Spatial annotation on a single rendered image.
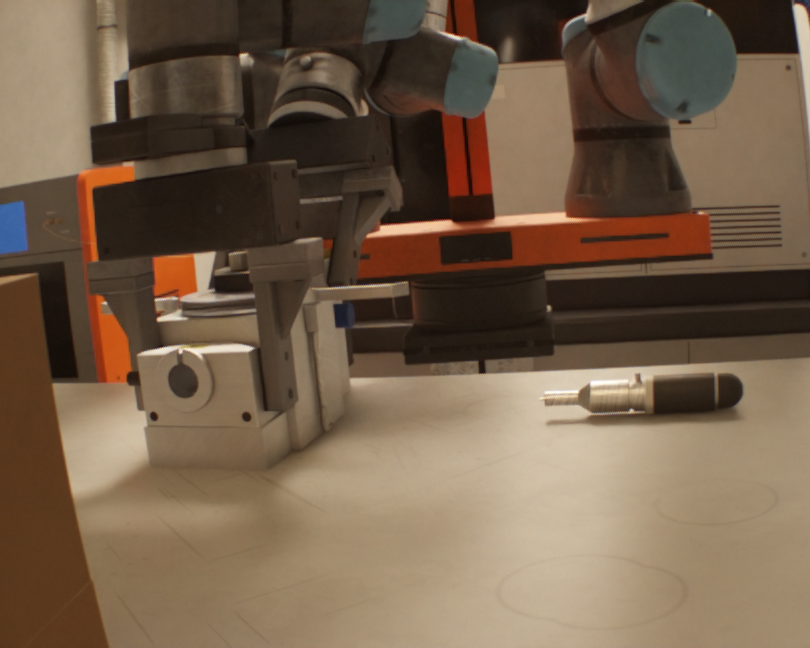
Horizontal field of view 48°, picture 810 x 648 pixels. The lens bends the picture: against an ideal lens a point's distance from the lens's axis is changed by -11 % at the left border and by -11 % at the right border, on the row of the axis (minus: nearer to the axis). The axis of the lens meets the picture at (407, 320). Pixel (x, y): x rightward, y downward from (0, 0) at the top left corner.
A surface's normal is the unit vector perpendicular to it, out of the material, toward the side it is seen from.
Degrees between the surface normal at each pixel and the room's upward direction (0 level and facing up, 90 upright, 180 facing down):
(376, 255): 90
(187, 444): 90
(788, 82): 90
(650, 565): 0
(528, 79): 90
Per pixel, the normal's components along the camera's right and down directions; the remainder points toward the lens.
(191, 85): 0.25, 0.13
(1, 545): 0.99, -0.07
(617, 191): -0.39, -0.13
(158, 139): 0.80, 0.03
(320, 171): -0.09, 0.86
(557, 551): -0.09, -0.98
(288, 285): -0.25, 0.17
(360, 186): -0.25, -0.50
